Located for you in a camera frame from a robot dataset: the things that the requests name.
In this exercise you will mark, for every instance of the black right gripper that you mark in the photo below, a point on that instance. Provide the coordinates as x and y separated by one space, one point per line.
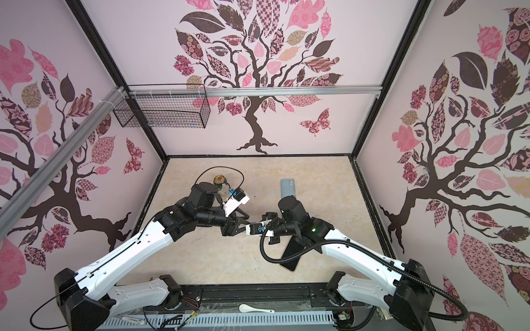
274 227

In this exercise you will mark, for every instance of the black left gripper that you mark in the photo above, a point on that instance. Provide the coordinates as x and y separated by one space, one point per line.
230 227

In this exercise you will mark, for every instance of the light blue case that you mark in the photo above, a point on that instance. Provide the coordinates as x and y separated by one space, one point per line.
287 188

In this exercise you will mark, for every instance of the black phone pink case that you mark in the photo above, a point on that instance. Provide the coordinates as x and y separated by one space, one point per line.
254 229

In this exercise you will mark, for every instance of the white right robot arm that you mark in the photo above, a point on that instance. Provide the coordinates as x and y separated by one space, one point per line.
390 284

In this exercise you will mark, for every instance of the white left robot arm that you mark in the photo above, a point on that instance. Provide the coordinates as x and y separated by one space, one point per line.
89 296

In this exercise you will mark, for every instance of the black phone on table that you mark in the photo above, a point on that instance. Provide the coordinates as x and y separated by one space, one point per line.
294 247

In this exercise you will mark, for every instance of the white plastic spoon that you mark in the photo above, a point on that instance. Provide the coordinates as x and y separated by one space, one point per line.
244 308

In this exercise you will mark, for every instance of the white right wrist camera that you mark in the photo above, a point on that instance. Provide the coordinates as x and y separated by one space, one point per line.
262 228

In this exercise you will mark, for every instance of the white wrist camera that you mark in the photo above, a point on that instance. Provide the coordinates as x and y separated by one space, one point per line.
237 198
262 228

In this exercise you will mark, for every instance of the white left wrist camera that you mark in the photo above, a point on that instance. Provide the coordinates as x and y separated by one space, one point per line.
237 198

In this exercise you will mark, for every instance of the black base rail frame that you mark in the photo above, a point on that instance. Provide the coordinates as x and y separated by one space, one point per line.
278 297

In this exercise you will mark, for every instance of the white slotted cable duct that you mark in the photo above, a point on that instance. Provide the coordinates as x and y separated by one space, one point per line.
218 321

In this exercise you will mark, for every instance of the black wire basket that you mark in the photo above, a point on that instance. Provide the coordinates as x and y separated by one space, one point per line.
164 106

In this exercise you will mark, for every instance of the aluminium rail back wall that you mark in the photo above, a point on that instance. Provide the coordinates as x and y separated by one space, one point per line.
256 91

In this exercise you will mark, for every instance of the aluminium rail wall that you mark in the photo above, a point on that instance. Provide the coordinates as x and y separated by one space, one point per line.
256 91
14 209

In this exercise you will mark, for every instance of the aluminium rail left wall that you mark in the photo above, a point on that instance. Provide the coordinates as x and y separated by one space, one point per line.
14 209

